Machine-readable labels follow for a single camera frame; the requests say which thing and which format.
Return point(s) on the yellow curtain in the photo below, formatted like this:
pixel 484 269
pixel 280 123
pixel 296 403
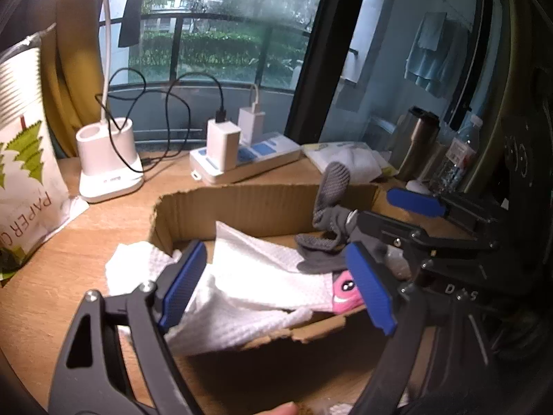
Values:
pixel 73 86

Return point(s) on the person's left hand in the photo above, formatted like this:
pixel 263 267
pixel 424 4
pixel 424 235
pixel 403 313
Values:
pixel 281 409

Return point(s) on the white tissue pack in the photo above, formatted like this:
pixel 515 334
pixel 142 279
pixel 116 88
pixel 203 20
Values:
pixel 354 160

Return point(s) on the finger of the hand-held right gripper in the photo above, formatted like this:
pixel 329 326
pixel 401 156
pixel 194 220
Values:
pixel 417 202
pixel 401 231

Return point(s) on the large white charger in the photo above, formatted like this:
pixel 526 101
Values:
pixel 222 145

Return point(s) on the white desk lamp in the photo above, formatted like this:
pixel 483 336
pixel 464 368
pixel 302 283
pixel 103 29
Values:
pixel 108 173

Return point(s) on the white mouse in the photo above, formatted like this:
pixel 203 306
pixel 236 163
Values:
pixel 417 186

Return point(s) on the clear water bottle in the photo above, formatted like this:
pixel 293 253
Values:
pixel 458 155

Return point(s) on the balcony railing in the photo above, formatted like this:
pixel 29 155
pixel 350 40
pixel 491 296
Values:
pixel 175 52

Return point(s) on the pink plush toy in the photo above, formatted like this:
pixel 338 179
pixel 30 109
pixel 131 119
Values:
pixel 345 297

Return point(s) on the black window frame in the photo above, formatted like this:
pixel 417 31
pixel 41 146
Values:
pixel 319 73

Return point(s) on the paper cup pack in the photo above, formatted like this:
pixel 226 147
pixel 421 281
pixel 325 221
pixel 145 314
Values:
pixel 26 173

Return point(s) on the steel tumbler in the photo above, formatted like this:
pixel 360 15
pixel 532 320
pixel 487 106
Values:
pixel 417 147

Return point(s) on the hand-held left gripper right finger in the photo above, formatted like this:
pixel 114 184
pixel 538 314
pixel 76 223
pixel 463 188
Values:
pixel 371 287

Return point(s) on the grey knitted sock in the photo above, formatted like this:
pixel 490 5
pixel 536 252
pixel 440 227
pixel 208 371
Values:
pixel 328 218

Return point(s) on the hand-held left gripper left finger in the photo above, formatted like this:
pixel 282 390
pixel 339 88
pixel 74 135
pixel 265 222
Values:
pixel 183 285

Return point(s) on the hanging blue clothes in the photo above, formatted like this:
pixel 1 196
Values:
pixel 436 56

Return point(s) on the small white charger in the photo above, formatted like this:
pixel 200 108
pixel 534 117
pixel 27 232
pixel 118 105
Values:
pixel 251 126

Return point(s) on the white power strip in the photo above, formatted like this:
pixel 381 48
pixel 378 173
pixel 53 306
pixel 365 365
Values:
pixel 268 152

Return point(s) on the brown cardboard box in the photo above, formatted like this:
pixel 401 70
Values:
pixel 259 207

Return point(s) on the hanging dark garment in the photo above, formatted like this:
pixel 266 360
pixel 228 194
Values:
pixel 131 13

